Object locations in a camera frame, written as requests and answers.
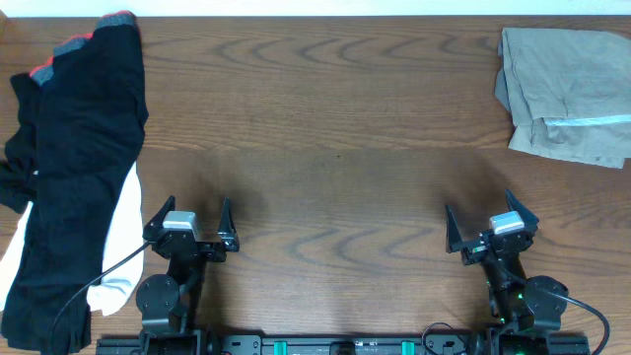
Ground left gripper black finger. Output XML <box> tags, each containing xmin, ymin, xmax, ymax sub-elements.
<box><xmin>143</xmin><ymin>195</ymin><xmax>175</xmax><ymax>242</ymax></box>
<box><xmin>217</xmin><ymin>197</ymin><xmax>240</xmax><ymax>252</ymax></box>

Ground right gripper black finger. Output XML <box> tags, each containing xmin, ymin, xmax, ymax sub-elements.
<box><xmin>505</xmin><ymin>189</ymin><xmax>539</xmax><ymax>232</ymax></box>
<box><xmin>445</xmin><ymin>205</ymin><xmax>464</xmax><ymax>253</ymax></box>

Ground black leggings grey red waistband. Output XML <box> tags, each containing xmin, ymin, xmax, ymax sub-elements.
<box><xmin>1</xmin><ymin>11</ymin><xmax>148</xmax><ymax>354</ymax></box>

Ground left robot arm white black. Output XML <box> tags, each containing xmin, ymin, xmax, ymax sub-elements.
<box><xmin>136</xmin><ymin>196</ymin><xmax>240</xmax><ymax>337</ymax></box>

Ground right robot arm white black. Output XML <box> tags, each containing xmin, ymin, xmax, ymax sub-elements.
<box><xmin>446</xmin><ymin>190</ymin><xmax>568</xmax><ymax>333</ymax></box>

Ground folded khaki trousers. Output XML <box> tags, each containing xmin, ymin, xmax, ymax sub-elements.
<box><xmin>495</xmin><ymin>28</ymin><xmax>630</xmax><ymax>169</ymax></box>

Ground black garment with white logo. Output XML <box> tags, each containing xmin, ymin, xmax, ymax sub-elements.
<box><xmin>1</xmin><ymin>73</ymin><xmax>40</xmax><ymax>214</ymax></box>

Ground small black looped base cable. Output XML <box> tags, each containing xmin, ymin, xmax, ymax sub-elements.
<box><xmin>421</xmin><ymin>321</ymin><xmax>469</xmax><ymax>355</ymax></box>

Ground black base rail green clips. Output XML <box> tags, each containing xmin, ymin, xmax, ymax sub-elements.
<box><xmin>96</xmin><ymin>331</ymin><xmax>591</xmax><ymax>355</ymax></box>

